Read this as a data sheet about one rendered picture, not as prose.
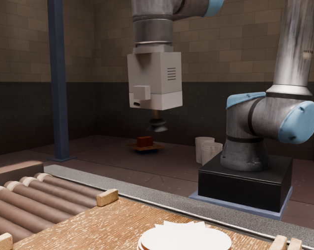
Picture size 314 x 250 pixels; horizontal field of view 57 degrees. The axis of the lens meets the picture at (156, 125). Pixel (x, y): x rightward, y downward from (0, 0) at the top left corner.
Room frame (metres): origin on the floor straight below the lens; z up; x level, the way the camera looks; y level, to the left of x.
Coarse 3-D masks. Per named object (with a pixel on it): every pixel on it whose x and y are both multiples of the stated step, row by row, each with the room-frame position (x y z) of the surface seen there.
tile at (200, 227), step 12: (156, 228) 0.48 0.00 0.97; (168, 228) 0.48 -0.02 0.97; (180, 228) 0.48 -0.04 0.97; (192, 228) 0.48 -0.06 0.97; (204, 228) 0.48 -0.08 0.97; (144, 240) 0.44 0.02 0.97; (156, 240) 0.44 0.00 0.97; (168, 240) 0.44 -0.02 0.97; (180, 240) 0.44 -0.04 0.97; (192, 240) 0.44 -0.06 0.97; (204, 240) 0.44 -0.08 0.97; (216, 240) 0.44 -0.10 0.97; (228, 240) 0.44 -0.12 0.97
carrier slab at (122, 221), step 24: (96, 216) 0.60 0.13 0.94; (120, 216) 0.60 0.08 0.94; (144, 216) 0.60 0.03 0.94; (168, 216) 0.60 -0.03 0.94; (24, 240) 0.50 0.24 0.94; (48, 240) 0.50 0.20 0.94; (72, 240) 0.50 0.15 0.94; (96, 240) 0.50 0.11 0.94; (120, 240) 0.50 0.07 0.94; (240, 240) 0.50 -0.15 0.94
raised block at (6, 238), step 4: (0, 236) 0.46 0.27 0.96; (4, 236) 0.46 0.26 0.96; (8, 236) 0.47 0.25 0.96; (0, 240) 0.45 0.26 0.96; (4, 240) 0.46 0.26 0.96; (8, 240) 0.46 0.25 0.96; (0, 244) 0.45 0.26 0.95; (4, 244) 0.46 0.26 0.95; (8, 244) 0.46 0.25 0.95; (12, 244) 0.47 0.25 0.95; (0, 248) 0.45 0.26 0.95; (4, 248) 0.46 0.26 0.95; (8, 248) 0.46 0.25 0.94
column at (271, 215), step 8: (288, 192) 0.90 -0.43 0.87; (200, 200) 0.85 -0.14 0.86; (208, 200) 0.84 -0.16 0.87; (216, 200) 0.84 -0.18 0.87; (288, 200) 0.87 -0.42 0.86; (232, 208) 0.80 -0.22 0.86; (240, 208) 0.79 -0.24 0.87; (248, 208) 0.78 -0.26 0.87; (256, 208) 0.78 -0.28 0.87; (264, 216) 0.75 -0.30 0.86; (272, 216) 0.74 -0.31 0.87; (280, 216) 0.74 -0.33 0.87
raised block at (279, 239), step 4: (276, 236) 0.47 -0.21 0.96; (280, 236) 0.46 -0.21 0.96; (276, 240) 0.45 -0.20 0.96; (280, 240) 0.45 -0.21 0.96; (284, 240) 0.45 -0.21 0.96; (272, 244) 0.44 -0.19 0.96; (276, 244) 0.44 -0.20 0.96; (280, 244) 0.44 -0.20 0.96; (284, 244) 0.45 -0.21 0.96; (272, 248) 0.43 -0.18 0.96; (276, 248) 0.43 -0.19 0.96; (280, 248) 0.43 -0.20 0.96; (284, 248) 0.45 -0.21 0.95
